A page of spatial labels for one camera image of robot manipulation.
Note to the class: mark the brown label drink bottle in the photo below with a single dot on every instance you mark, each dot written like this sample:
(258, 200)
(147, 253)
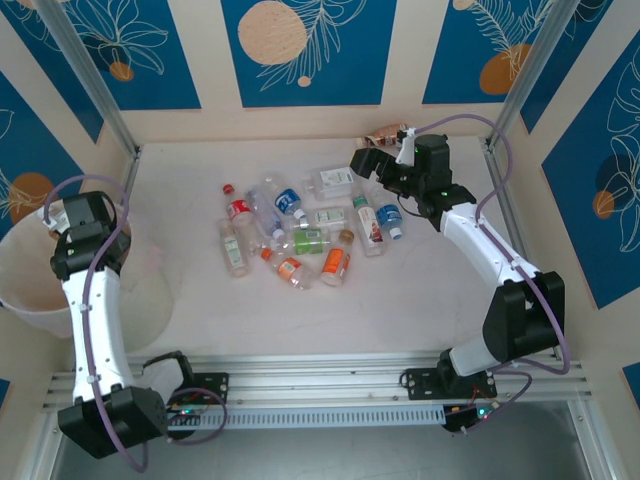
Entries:
(382, 137)

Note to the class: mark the square clear bottle white label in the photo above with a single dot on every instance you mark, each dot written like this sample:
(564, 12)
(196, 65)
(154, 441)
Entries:
(334, 181)

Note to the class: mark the short bottle blue label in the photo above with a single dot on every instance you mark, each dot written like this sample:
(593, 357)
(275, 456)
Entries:
(389, 216)

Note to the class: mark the green cap white label bottle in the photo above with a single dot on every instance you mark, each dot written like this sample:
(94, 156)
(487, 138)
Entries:
(369, 226)

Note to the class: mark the small bottle green white label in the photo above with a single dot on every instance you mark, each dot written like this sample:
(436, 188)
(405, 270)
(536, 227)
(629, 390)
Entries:
(327, 216)

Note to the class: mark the clear bottle blue label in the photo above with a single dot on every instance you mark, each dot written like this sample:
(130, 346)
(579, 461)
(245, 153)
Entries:
(286, 199)

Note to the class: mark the white round bin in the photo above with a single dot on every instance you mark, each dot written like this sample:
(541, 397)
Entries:
(30, 280)

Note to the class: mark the clear bottle green label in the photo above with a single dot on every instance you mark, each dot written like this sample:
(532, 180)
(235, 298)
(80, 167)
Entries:
(306, 241)

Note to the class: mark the brown cap orange label bottle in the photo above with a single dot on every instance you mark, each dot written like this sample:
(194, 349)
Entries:
(336, 261)

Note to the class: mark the clear plastic bottle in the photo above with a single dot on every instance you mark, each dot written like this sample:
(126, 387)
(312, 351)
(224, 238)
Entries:
(262, 207)

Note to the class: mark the orange cap clear bottle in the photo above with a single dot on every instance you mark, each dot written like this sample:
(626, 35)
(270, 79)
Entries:
(287, 269)

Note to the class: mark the red cap cola bottle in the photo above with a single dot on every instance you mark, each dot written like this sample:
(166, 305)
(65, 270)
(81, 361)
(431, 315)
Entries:
(239, 210)

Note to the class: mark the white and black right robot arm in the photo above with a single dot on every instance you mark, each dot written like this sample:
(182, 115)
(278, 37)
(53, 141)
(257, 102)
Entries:
(480, 240)

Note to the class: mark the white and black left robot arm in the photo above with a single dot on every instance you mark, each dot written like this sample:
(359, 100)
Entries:
(95, 325)

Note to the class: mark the small circuit board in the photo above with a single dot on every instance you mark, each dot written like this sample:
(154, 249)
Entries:
(467, 417)
(187, 412)

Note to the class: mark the grey metal sheet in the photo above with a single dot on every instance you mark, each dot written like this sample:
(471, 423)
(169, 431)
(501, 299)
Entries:
(320, 455)

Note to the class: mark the aluminium frame post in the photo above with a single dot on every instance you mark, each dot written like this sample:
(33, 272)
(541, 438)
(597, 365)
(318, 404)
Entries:
(85, 65)
(540, 60)

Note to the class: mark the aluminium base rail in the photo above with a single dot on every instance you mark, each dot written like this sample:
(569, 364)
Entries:
(320, 382)

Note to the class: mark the aluminium frame leg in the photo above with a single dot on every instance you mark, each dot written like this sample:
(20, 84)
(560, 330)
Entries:
(37, 455)
(592, 445)

